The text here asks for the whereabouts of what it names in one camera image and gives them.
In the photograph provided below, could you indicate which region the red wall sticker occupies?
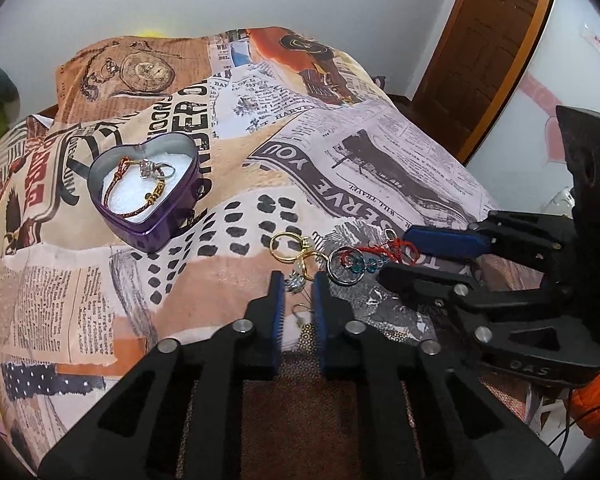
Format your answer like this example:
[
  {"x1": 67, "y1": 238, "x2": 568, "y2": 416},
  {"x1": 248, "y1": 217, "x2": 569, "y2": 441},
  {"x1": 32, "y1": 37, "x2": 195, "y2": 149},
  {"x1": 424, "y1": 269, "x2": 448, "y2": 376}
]
[{"x1": 579, "y1": 23, "x2": 600, "y2": 56}]

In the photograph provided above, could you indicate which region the gold keyring with crystal charm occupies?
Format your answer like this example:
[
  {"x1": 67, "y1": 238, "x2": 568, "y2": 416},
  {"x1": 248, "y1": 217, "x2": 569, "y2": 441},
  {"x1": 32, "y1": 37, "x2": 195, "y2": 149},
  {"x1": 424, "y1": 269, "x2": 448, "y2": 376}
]
[{"x1": 268, "y1": 232, "x2": 327, "y2": 292}]

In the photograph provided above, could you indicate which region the silver ring with teal beads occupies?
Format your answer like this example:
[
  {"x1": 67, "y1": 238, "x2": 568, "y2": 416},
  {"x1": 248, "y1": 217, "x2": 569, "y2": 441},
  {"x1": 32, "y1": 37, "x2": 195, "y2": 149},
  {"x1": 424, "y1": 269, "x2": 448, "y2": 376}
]
[{"x1": 327, "y1": 246, "x2": 381, "y2": 286}]

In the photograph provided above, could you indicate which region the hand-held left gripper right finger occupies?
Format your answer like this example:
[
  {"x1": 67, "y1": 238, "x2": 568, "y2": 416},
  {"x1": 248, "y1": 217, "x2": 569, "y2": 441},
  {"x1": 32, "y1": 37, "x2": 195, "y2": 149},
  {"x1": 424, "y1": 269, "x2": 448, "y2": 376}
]
[{"x1": 313, "y1": 270, "x2": 566, "y2": 480}]

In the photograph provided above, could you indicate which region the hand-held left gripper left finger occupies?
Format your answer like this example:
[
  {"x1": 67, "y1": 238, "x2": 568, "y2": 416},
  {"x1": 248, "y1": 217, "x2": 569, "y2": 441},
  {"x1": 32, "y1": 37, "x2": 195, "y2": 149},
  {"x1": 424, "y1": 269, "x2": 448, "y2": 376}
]
[{"x1": 37, "y1": 270, "x2": 286, "y2": 480}]

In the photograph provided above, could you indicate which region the pink wall decal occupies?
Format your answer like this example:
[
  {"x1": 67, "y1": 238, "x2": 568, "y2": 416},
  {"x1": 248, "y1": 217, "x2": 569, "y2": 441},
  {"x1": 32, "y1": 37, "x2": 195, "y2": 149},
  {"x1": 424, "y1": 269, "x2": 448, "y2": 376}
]
[{"x1": 522, "y1": 72, "x2": 577, "y2": 167}]

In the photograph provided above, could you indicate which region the brown braided bracelet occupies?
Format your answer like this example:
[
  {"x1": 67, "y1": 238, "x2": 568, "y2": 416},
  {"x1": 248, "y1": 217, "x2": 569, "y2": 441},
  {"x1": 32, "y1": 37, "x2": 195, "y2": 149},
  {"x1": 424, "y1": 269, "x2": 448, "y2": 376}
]
[{"x1": 102, "y1": 156, "x2": 174, "y2": 216}]

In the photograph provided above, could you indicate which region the purple heart-shaped tin box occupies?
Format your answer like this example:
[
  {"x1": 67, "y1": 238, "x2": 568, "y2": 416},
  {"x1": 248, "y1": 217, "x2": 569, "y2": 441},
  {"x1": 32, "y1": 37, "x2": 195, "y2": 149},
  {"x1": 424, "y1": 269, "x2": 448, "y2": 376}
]
[{"x1": 87, "y1": 132, "x2": 201, "y2": 255}]

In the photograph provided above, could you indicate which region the red string bracelet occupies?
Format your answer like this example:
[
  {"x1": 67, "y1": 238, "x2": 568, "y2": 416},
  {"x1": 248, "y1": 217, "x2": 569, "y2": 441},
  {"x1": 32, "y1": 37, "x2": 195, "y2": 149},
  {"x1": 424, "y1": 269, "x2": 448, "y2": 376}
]
[{"x1": 357, "y1": 236, "x2": 422, "y2": 267}]

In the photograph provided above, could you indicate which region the newspaper print blanket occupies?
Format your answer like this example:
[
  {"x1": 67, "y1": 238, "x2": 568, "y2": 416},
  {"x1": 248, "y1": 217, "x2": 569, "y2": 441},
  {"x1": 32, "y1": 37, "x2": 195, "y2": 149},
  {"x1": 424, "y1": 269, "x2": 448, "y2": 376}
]
[{"x1": 0, "y1": 27, "x2": 548, "y2": 480}]

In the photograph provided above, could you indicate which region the white padding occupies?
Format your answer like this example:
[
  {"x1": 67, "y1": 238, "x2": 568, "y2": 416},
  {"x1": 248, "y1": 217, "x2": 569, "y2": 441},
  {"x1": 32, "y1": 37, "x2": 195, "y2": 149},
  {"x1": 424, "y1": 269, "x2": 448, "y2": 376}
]
[{"x1": 97, "y1": 141, "x2": 196, "y2": 224}]

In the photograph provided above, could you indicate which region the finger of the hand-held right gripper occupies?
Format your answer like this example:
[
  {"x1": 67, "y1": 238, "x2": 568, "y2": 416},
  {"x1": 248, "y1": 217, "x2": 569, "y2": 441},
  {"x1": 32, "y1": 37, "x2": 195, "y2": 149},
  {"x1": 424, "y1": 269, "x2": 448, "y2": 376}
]
[
  {"x1": 402, "y1": 210, "x2": 577, "y2": 274},
  {"x1": 377, "y1": 264, "x2": 600, "y2": 387}
]

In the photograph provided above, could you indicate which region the brown wooden door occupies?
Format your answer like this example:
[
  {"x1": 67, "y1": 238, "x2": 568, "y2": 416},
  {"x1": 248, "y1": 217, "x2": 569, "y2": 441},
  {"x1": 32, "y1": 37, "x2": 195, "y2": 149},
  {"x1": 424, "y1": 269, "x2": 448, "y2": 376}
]
[{"x1": 409, "y1": 0, "x2": 562, "y2": 164}]

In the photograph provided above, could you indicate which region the black cable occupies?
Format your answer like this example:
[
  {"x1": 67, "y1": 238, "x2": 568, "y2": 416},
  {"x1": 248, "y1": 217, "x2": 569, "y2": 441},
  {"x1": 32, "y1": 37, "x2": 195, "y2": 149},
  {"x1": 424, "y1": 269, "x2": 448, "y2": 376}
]
[{"x1": 544, "y1": 399, "x2": 600, "y2": 462}]

